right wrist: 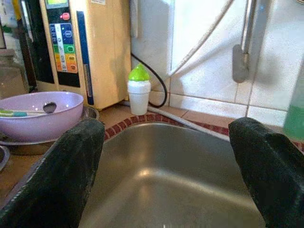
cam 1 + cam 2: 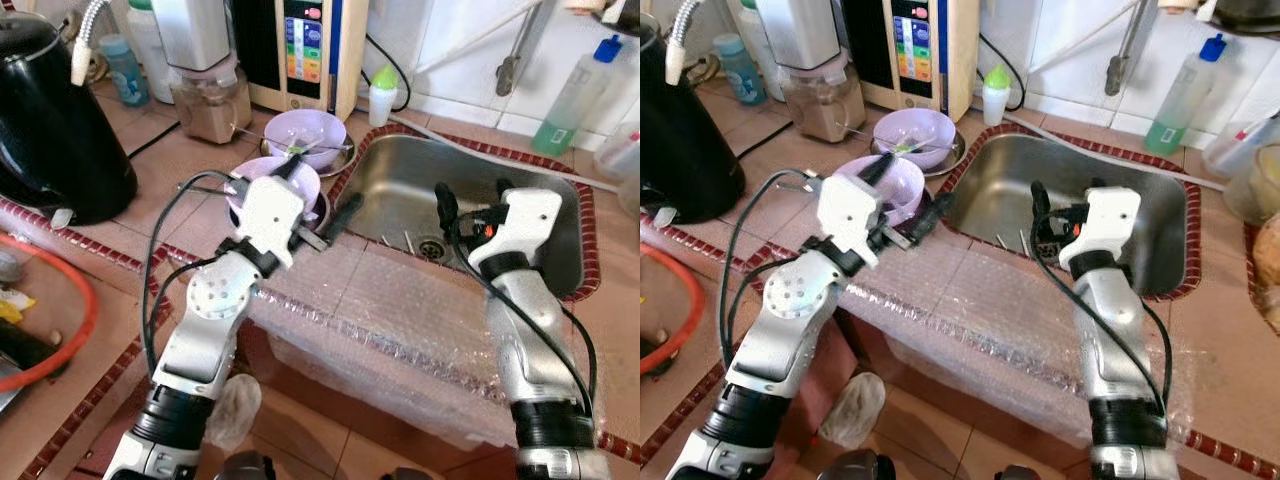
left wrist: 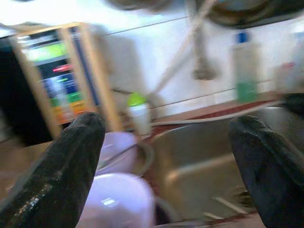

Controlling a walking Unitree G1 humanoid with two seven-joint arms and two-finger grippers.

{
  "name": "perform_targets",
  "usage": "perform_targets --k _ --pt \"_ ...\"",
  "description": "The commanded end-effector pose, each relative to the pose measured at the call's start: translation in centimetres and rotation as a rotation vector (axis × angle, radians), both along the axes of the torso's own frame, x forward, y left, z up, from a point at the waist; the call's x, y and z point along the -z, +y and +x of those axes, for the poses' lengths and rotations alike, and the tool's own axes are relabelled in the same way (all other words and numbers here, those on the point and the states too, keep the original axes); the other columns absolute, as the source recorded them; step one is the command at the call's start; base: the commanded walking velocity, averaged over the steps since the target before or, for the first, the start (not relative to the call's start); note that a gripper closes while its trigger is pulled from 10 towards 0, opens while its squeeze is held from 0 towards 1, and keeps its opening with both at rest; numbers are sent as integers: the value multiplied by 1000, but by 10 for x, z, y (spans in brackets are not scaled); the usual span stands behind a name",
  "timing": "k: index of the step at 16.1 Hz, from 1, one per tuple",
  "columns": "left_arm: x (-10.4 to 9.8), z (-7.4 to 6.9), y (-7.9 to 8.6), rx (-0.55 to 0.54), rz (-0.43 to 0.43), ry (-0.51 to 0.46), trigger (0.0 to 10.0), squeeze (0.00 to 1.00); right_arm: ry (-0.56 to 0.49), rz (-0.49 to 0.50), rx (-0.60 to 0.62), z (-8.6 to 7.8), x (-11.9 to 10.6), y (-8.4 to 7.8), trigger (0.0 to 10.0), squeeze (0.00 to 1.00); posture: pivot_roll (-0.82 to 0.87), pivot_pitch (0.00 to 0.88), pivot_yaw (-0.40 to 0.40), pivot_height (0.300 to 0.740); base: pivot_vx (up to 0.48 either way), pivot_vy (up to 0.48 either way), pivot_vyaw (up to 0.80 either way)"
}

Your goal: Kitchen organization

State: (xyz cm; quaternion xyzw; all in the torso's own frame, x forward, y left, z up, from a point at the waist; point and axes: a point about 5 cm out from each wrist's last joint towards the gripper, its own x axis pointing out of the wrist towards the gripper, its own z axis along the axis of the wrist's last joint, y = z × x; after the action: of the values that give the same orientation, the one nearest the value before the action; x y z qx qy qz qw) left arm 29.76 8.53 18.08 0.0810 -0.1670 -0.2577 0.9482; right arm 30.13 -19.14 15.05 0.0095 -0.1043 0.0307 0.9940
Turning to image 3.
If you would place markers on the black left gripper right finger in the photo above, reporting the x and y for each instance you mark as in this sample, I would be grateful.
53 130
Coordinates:
273 171

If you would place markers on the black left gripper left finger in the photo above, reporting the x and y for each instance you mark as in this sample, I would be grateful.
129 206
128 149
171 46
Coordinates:
59 166

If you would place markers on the purple plastic bowl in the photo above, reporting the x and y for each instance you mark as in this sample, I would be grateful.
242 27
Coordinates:
116 147
118 197

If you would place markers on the stainless steel sink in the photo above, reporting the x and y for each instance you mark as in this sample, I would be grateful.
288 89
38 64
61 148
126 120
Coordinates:
197 161

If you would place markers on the black electric kettle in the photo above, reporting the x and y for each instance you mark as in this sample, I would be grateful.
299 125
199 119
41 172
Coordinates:
19 95

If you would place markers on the white bottle green cap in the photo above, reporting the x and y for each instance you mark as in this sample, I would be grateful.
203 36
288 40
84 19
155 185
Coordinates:
141 118

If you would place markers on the beige water ionizer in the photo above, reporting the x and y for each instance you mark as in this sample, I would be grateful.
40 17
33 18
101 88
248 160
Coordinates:
59 71

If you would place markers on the green dish soap bottle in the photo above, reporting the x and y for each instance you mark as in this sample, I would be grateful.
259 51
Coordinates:
244 71

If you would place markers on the dark hanging pan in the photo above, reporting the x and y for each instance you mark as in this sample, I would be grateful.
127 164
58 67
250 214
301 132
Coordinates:
249 16

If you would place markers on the metal wall faucet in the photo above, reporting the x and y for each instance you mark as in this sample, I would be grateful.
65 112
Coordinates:
202 64

